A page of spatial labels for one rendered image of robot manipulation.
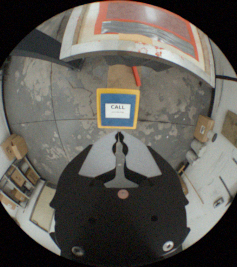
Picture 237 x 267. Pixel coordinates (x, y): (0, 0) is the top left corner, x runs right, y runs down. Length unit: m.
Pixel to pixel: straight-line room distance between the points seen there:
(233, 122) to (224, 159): 0.73
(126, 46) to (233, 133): 2.05
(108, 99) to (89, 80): 1.05
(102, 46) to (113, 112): 0.20
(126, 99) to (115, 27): 0.26
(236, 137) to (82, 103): 2.73
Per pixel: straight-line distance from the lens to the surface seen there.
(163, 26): 0.43
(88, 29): 0.37
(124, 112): 0.25
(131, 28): 0.35
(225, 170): 2.27
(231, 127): 2.12
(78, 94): 1.33
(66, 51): 0.30
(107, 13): 0.43
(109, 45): 0.26
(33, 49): 0.76
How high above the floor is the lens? 1.21
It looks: 62 degrees down
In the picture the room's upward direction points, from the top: 180 degrees clockwise
